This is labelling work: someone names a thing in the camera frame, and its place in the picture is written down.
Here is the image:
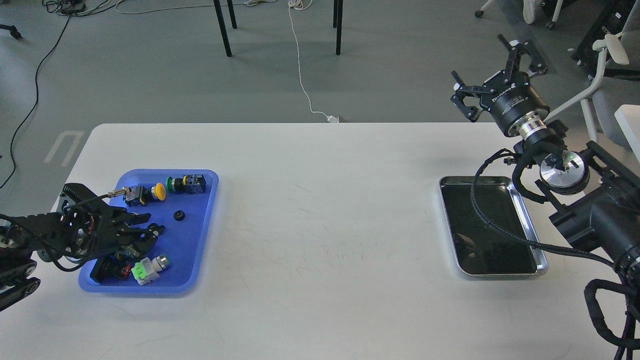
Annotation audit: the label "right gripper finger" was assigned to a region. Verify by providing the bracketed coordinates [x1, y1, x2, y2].
[450, 70, 493, 122]
[497, 34, 547, 81]

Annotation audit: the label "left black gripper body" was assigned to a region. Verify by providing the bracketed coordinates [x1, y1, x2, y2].
[50, 183, 126, 265]

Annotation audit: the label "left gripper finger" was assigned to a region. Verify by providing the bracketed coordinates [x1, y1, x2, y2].
[112, 212, 152, 226]
[118, 225, 159, 258]

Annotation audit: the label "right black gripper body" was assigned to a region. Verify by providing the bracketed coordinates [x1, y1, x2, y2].
[480, 72, 550, 138]

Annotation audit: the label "small black gear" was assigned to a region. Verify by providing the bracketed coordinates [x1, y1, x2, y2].
[148, 223, 166, 237]
[173, 210, 186, 222]

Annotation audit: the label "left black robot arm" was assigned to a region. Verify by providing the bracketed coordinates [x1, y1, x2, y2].
[0, 183, 165, 309]

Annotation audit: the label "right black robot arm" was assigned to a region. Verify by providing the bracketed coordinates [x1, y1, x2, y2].
[451, 34, 640, 360]

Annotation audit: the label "blue plastic tray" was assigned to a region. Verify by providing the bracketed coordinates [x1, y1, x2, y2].
[78, 169, 218, 296]

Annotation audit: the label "silver metal tray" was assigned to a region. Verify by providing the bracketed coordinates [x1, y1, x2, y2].
[439, 175, 549, 280]

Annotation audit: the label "white office chair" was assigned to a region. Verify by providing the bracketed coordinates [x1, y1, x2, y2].
[544, 13, 639, 150]

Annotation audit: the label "black table legs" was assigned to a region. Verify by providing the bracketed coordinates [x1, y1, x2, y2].
[212, 0, 346, 57]

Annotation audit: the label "red push button switch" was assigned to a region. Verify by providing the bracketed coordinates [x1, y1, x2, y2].
[112, 242, 146, 264]

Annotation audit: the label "yellow push button switch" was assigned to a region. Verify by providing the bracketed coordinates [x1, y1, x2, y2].
[123, 182, 167, 207]

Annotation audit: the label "white green switch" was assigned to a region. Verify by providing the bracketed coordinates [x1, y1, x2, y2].
[131, 254, 172, 286]

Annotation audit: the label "black selector switch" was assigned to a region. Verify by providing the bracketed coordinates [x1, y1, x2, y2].
[89, 256, 131, 283]

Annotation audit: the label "green push button switch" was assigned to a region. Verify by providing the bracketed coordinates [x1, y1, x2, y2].
[165, 174, 206, 195]

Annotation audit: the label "black cable on floor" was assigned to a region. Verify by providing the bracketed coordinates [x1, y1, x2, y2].
[0, 0, 118, 191]

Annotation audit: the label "white cable on floor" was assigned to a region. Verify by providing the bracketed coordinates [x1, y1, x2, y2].
[287, 0, 341, 124]

